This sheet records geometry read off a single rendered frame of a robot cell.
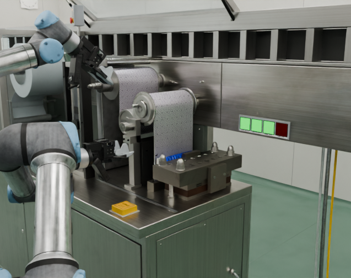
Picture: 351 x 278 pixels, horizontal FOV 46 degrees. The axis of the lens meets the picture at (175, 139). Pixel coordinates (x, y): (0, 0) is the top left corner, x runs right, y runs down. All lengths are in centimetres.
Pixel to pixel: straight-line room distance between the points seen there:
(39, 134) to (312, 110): 100
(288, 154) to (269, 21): 290
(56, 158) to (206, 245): 87
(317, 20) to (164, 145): 79
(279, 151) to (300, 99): 291
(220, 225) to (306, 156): 270
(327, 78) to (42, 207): 108
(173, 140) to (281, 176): 289
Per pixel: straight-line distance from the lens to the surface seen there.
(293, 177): 453
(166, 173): 167
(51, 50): 135
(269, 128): 174
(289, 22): 169
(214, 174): 174
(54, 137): 112
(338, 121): 160
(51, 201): 103
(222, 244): 185
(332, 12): 161
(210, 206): 170
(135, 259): 158
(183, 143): 188
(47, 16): 150
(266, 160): 467
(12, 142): 114
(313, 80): 163
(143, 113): 174
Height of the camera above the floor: 152
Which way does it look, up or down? 13 degrees down
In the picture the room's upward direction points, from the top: straight up
